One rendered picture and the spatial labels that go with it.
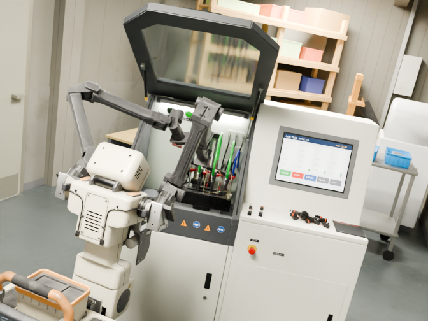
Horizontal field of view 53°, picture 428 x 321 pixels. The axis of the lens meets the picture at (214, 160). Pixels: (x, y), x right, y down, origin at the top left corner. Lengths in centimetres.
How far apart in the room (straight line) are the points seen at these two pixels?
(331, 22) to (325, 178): 499
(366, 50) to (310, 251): 592
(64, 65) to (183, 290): 296
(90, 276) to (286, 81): 552
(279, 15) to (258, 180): 446
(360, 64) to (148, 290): 621
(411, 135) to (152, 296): 393
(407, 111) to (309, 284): 353
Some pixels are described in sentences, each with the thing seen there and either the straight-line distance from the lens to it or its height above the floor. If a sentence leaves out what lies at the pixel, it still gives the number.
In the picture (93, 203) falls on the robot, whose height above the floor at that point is 118.
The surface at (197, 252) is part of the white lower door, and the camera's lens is 246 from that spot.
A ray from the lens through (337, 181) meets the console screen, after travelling 260.
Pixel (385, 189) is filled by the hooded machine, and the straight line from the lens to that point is 571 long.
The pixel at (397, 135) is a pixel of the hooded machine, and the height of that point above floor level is 114.
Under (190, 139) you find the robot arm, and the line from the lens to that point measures 164.
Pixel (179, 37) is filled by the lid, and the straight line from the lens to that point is 214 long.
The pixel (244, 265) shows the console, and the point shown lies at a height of 69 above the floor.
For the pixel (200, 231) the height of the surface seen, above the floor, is 84.
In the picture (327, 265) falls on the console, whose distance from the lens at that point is 250.
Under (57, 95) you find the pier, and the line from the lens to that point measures 483.
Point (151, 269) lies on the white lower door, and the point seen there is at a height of 55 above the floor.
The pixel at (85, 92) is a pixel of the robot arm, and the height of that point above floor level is 152.
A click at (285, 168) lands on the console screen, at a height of 121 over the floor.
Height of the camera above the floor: 186
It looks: 16 degrees down
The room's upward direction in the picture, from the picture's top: 10 degrees clockwise
